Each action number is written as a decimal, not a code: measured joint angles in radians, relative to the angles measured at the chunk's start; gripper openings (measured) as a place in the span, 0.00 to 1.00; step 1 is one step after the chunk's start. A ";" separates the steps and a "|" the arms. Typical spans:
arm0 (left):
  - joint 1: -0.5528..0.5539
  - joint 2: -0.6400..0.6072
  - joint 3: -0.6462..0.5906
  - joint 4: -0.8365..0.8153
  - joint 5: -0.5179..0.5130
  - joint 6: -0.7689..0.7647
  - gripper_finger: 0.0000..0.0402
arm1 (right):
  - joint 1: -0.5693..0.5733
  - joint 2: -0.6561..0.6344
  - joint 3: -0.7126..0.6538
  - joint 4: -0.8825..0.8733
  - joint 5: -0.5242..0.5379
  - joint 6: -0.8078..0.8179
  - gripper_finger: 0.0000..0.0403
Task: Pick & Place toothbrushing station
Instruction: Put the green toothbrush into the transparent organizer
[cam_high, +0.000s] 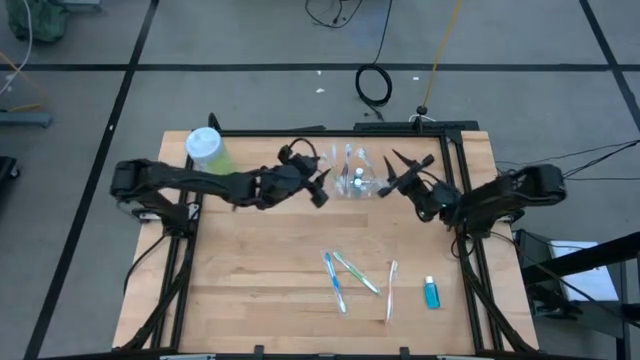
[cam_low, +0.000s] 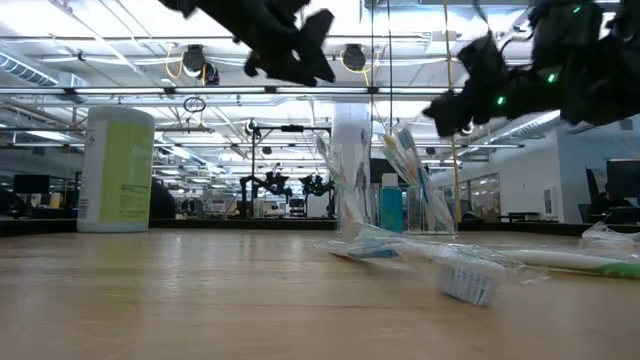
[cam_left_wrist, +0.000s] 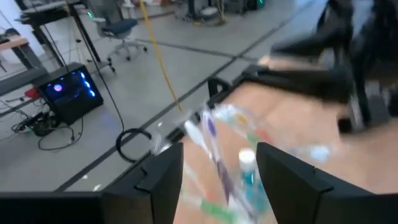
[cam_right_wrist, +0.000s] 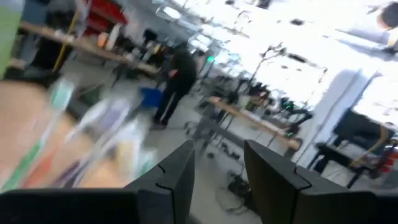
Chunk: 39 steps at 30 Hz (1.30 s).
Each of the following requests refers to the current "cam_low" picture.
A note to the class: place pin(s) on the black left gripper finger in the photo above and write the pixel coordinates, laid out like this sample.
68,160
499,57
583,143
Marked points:
310,70

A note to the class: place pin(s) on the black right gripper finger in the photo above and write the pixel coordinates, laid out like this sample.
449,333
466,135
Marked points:
450,115

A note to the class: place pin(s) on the green toothbrush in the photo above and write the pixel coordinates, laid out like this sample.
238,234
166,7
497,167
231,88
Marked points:
560,259
423,184

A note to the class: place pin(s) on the blue mouthwash bottle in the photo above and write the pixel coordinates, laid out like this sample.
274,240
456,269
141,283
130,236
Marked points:
390,207

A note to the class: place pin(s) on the blue toothbrush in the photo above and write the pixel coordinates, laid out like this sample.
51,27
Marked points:
467,289

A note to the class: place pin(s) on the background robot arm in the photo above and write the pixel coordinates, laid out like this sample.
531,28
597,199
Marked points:
315,185

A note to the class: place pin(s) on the background robot station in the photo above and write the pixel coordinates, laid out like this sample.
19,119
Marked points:
272,182

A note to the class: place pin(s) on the black background machine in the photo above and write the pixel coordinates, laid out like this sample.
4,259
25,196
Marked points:
377,167

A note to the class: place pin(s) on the black computer monitor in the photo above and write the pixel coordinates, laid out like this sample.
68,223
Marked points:
31,184
625,177

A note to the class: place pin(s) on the green white wipes canister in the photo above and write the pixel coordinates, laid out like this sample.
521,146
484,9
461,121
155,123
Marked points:
117,170

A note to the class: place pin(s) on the black aluminium table frame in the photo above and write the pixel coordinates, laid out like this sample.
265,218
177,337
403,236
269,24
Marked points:
225,225

